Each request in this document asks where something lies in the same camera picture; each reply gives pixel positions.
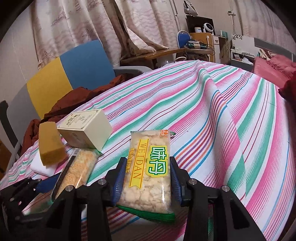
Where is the Weidan rice cracker packet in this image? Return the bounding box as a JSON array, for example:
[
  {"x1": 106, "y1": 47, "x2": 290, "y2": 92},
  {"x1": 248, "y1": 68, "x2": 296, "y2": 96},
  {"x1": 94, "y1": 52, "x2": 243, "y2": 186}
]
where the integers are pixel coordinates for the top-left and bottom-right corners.
[{"x1": 116, "y1": 130, "x2": 175, "y2": 223}]

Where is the pink patterned curtain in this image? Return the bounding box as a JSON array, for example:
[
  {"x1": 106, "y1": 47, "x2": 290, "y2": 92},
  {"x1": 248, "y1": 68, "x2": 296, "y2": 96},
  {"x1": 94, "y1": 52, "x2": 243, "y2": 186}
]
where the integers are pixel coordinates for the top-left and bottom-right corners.
[{"x1": 31, "y1": 0, "x2": 178, "y2": 68}]

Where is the wooden side table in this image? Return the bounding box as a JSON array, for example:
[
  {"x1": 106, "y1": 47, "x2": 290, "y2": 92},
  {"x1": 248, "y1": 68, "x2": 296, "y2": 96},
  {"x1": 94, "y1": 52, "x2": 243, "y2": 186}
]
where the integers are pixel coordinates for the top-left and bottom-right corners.
[{"x1": 120, "y1": 48, "x2": 185, "y2": 70}]

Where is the cream cardboard box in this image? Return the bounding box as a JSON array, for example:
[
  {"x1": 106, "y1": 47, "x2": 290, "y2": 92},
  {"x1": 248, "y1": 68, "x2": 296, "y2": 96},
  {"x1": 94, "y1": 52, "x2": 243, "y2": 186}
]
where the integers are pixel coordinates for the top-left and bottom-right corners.
[{"x1": 57, "y1": 109, "x2": 112, "y2": 151}]

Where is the white shelf unit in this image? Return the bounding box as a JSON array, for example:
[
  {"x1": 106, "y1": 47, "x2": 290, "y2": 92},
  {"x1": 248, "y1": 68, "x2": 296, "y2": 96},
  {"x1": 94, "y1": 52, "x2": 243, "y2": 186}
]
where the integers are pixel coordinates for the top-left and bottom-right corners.
[{"x1": 230, "y1": 34, "x2": 259, "y2": 72}]

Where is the pink bedding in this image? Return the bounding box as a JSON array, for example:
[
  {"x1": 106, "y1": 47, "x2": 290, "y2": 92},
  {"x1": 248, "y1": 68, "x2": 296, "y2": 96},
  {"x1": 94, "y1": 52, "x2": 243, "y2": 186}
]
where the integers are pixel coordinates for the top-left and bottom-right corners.
[{"x1": 251, "y1": 54, "x2": 296, "y2": 103}]

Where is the blue chair in background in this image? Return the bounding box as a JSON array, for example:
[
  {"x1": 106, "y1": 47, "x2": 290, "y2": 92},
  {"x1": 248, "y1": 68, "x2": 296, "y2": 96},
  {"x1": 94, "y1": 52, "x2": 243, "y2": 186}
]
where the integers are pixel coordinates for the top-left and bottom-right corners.
[{"x1": 177, "y1": 30, "x2": 191, "y2": 48}]

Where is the white desk fan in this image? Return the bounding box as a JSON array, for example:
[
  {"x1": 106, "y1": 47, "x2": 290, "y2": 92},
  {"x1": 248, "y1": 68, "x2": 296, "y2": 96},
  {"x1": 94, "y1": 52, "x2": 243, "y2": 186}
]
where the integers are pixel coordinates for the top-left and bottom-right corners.
[{"x1": 203, "y1": 23, "x2": 214, "y2": 35}]

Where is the yellow sponge block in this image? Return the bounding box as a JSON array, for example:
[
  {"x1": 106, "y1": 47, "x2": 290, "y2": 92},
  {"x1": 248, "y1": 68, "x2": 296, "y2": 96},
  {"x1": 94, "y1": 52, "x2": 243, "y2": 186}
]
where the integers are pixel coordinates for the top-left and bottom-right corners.
[{"x1": 39, "y1": 121, "x2": 67, "y2": 166}]

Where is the striped bed sheet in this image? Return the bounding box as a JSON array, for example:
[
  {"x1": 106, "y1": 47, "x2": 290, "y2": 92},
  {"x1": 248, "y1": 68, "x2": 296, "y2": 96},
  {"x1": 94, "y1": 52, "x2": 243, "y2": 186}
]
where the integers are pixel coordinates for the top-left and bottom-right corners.
[{"x1": 0, "y1": 60, "x2": 293, "y2": 241}]

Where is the dark red jacket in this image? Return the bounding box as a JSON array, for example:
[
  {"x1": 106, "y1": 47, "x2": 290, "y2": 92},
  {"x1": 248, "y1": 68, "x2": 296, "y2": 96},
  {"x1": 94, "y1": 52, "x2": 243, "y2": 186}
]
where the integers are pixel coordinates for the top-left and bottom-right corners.
[{"x1": 21, "y1": 74, "x2": 130, "y2": 154}]

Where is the orange cracker snack packet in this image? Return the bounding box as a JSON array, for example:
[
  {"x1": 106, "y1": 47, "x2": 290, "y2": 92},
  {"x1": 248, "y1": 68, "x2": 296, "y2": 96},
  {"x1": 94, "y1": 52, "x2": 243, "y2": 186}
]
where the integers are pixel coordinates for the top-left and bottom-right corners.
[{"x1": 51, "y1": 148, "x2": 102, "y2": 201}]

